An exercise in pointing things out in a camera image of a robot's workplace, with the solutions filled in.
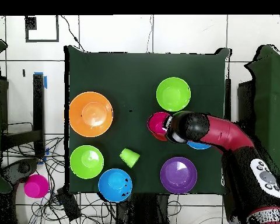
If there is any small pink plastic bowl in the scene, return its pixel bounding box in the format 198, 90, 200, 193
147, 111, 172, 136

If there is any small red-orange plastic bowl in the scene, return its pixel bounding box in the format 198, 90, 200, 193
150, 131, 169, 142

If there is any green plastic cup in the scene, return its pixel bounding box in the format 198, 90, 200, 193
119, 148, 141, 169

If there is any purple plastic bowl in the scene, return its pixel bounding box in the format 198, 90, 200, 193
160, 156, 198, 194

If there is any green plastic bowl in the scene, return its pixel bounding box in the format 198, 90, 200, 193
156, 76, 191, 113
69, 145, 105, 180

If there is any blue plastic bowl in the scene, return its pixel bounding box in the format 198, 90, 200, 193
186, 140, 212, 151
97, 168, 133, 203

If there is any dark green tablecloth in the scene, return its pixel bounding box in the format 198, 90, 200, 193
64, 45, 232, 196

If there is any large orange plastic bowl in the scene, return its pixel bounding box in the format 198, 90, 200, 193
68, 91, 114, 138

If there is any black power adapter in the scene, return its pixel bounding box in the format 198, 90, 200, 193
57, 188, 82, 221

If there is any black metal stand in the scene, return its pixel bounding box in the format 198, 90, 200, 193
0, 73, 46, 159

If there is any pink plastic cup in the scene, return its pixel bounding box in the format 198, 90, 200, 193
23, 174, 50, 199

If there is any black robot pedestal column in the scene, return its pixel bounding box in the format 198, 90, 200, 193
116, 193, 170, 224

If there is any thin black floor cable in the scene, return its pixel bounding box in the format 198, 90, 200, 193
60, 15, 86, 53

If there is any grey square floor frame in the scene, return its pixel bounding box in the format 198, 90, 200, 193
24, 15, 60, 43

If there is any grey pedestal leg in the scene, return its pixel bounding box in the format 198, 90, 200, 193
1, 157, 39, 185

